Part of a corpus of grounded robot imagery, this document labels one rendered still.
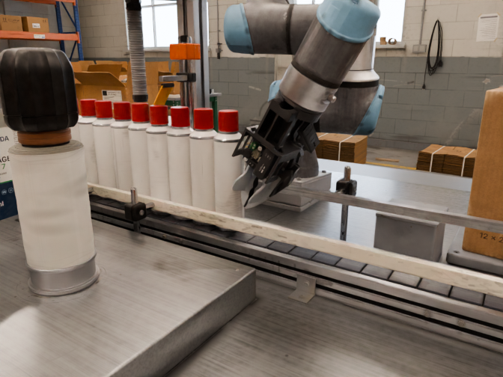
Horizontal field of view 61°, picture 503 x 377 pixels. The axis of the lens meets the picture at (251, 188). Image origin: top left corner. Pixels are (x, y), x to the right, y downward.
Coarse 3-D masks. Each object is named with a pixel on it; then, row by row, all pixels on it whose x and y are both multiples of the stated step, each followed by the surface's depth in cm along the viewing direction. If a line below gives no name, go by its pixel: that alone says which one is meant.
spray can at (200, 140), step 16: (208, 112) 72; (208, 128) 73; (192, 144) 73; (208, 144) 73; (192, 160) 74; (208, 160) 73; (192, 176) 75; (208, 176) 74; (192, 192) 76; (208, 192) 75; (208, 208) 76; (208, 224) 77
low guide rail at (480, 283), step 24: (96, 192) 89; (120, 192) 85; (192, 216) 75; (216, 216) 72; (288, 240) 65; (312, 240) 63; (336, 240) 62; (384, 264) 58; (408, 264) 56; (432, 264) 55; (480, 288) 52
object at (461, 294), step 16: (192, 224) 77; (240, 240) 71; (256, 240) 71; (272, 240) 71; (304, 256) 65; (320, 256) 65; (336, 256) 65; (368, 272) 60; (384, 272) 60; (400, 272) 60; (416, 288) 56; (432, 288) 56; (448, 288) 56; (464, 288) 56; (480, 304) 52; (496, 304) 52
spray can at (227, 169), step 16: (224, 112) 69; (224, 128) 70; (224, 144) 70; (240, 144) 71; (224, 160) 70; (240, 160) 71; (224, 176) 71; (224, 192) 72; (240, 192) 73; (224, 208) 73; (240, 208) 74
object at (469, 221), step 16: (288, 192) 72; (304, 192) 70; (320, 192) 69; (368, 208) 65; (384, 208) 63; (400, 208) 62; (416, 208) 61; (464, 224) 58; (480, 224) 57; (496, 224) 56
